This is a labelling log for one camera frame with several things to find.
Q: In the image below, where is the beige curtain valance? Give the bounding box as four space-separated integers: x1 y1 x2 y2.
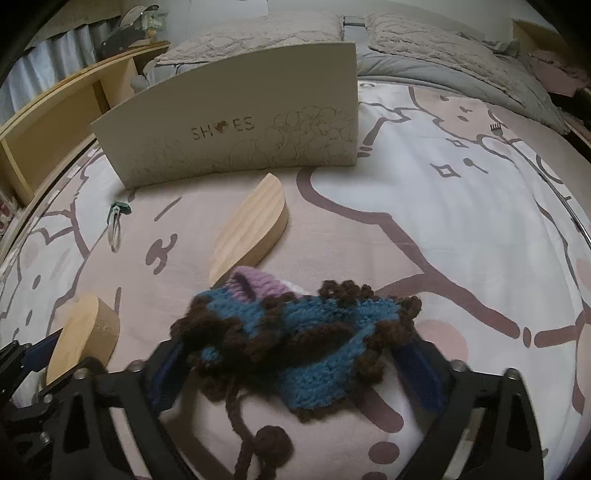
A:
25 0 127 49

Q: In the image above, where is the blue brown knitted pouch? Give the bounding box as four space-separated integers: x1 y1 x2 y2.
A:
170 267 423 480

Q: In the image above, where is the grey white curtain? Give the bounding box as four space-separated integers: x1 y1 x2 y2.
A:
0 23 101 112

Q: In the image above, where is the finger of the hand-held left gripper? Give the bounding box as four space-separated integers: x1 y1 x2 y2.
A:
0 333 62 384
0 383 61 467

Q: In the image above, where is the printed blanket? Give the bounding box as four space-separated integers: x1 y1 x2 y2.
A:
0 78 591 480

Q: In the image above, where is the pink cloth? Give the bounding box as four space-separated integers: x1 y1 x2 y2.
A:
529 48 591 97

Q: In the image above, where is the green clip with white loop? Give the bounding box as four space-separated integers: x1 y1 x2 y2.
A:
107 200 133 252

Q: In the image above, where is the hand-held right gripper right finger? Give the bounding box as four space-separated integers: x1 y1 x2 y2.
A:
394 333 543 480

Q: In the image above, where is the beige quilted pillow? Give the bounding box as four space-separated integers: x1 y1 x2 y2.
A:
366 11 544 97
154 10 345 66

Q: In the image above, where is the leaf-shaped wooden block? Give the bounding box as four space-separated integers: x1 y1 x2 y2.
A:
208 172 290 289
45 295 121 386

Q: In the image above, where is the wooden nightstand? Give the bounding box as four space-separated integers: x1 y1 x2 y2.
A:
512 18 572 61

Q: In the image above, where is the white cap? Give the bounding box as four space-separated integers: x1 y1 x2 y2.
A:
116 7 145 27

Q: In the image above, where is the white shoe box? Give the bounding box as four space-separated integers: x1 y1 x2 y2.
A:
90 41 359 190

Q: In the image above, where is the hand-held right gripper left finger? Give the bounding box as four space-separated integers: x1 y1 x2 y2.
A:
48 340 191 480

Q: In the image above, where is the wooden shelf unit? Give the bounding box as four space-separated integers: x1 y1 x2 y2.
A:
0 41 171 208

